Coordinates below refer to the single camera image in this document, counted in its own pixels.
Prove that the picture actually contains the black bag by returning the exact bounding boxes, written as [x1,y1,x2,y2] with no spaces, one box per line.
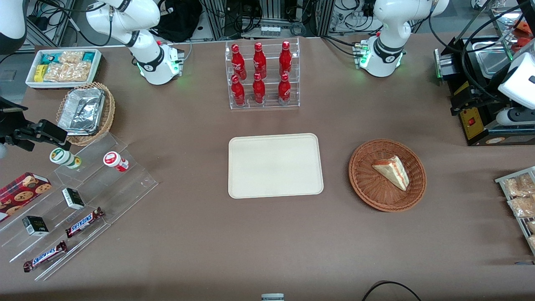
[153,0,204,43]

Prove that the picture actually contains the black cable bundle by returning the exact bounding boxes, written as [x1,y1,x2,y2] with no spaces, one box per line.
[321,35,362,57]

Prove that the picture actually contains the steel pan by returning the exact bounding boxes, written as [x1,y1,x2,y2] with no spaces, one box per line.
[476,49,513,79]

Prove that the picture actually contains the grey wire rack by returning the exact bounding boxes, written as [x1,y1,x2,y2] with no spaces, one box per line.
[494,166,535,256]

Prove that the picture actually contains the black glass food warmer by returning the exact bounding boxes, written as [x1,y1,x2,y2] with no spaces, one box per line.
[434,8,535,147]

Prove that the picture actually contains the white plastic bin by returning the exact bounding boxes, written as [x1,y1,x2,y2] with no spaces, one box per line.
[25,48,103,90]

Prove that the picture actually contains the brown round wicker basket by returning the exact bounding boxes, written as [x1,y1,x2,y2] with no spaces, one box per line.
[348,139,427,212]

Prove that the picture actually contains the red cola bottle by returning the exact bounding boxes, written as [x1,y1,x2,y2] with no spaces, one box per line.
[231,74,246,106]
[252,72,266,105]
[278,73,292,105]
[279,41,293,78]
[253,42,267,79]
[231,43,247,81]

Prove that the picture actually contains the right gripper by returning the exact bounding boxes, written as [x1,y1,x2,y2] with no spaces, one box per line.
[0,96,69,152]

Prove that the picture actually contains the red snack packet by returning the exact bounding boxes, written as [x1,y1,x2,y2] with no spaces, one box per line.
[513,19,535,51]

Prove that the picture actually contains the triangle sandwich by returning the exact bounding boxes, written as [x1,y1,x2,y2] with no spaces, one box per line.
[372,156,410,192]

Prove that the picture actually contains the aluminium profile frame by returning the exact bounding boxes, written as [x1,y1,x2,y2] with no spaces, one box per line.
[201,0,335,41]

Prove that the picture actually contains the cream rectangular tray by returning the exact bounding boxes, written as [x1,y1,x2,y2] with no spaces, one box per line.
[228,133,324,199]

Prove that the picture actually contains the clear acrylic stepped display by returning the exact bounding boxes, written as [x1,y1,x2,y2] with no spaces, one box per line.
[0,133,159,281]

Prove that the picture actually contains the red lidded white cup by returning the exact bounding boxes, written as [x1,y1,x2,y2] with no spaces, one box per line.
[103,151,130,173]

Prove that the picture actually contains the aluminium foil tray stack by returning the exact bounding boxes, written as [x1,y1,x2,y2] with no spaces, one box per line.
[57,87,106,136]

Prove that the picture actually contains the light tan wicker basket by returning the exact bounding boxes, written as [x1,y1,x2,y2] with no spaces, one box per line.
[56,82,116,147]

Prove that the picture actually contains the clear acrylic bottle rack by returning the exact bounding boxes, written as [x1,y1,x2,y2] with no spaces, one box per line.
[225,38,301,110]

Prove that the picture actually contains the green lidded white cup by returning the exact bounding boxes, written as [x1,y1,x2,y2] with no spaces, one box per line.
[49,147,82,170]

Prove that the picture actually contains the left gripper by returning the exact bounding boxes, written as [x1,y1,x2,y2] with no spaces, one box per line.
[451,50,535,116]

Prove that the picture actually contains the red tartan cookie box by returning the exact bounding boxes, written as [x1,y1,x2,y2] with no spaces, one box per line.
[0,172,53,222]

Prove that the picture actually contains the small black box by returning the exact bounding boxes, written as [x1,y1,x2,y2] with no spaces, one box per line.
[22,216,49,237]
[62,188,86,210]

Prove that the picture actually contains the Snickers chocolate bar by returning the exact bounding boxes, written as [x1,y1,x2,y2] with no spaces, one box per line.
[23,240,68,273]
[65,207,105,239]

